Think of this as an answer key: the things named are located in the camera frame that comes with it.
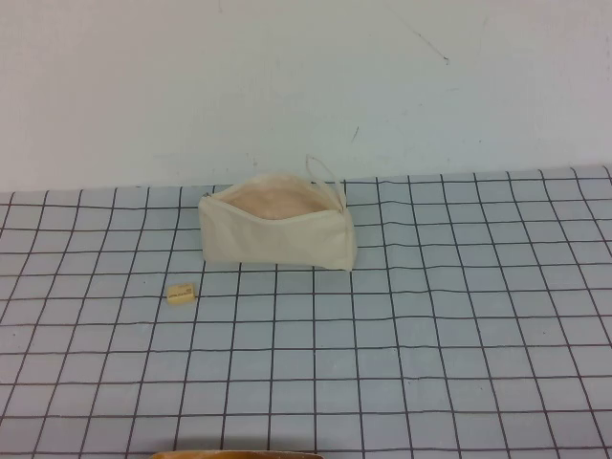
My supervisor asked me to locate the cream rectangular printed eraser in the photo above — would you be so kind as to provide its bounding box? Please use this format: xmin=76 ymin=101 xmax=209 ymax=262
xmin=165 ymin=282 xmax=197 ymax=307

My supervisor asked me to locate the cream fabric zipper pencil case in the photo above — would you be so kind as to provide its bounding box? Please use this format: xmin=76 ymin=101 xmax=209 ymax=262
xmin=197 ymin=153 xmax=356 ymax=274

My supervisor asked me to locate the grey grid-patterned tablecloth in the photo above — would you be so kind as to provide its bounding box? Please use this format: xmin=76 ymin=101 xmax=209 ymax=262
xmin=0 ymin=164 xmax=612 ymax=459

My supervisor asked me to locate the tan rounded object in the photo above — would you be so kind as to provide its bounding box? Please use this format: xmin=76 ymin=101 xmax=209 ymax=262
xmin=146 ymin=448 xmax=270 ymax=459

